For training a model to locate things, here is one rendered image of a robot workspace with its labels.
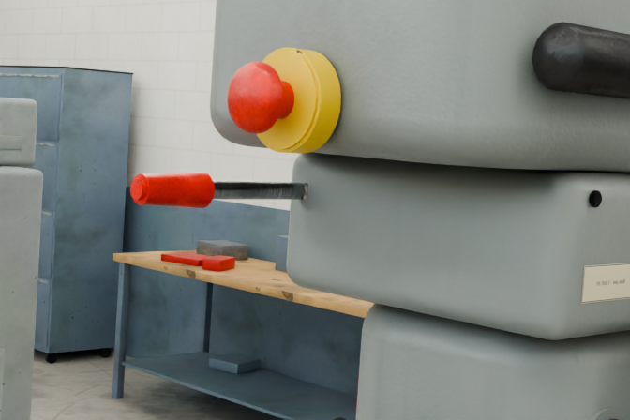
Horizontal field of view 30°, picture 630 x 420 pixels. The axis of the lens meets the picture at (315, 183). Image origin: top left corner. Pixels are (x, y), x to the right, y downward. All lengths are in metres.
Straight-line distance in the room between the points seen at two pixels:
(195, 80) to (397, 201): 7.20
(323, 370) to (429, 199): 6.30
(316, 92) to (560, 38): 0.14
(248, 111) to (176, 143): 7.43
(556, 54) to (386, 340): 0.29
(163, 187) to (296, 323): 6.44
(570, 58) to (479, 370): 0.25
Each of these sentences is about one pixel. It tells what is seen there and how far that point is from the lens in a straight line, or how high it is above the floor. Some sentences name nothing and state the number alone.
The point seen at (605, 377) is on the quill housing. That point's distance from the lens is 0.78.
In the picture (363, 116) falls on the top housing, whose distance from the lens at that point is 0.65.
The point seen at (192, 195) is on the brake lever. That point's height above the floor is 1.70.
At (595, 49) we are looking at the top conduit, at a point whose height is 1.79.
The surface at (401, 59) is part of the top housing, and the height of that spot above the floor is 1.79.
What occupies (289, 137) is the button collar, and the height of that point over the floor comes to 1.74.
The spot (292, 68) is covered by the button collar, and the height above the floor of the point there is 1.78.
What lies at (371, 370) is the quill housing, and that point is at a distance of 0.84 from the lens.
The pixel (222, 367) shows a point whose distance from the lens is 7.11.
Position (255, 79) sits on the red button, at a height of 1.77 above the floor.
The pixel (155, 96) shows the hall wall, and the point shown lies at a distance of 8.29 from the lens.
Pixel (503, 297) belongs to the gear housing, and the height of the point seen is 1.65.
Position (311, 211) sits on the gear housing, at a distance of 0.82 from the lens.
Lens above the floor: 1.75
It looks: 3 degrees down
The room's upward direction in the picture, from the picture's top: 4 degrees clockwise
